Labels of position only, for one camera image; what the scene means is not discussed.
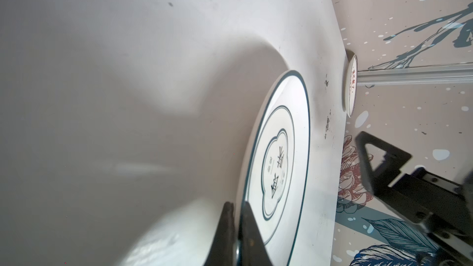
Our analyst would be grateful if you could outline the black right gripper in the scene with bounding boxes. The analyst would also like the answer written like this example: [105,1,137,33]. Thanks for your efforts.
[355,131,473,262]

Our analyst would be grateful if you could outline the orange sunburst plate corner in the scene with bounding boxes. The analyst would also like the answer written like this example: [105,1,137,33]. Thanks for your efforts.
[343,50,358,118]

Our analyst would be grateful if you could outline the white black pattern plate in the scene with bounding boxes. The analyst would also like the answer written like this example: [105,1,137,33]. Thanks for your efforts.
[235,70,311,266]

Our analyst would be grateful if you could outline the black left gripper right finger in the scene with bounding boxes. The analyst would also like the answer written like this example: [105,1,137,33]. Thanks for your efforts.
[238,202,272,266]

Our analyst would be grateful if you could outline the right aluminium frame post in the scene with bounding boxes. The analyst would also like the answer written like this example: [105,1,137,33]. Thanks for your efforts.
[357,63,473,88]

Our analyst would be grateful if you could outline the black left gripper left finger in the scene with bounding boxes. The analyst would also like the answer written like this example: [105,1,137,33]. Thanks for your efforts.
[204,202,236,266]

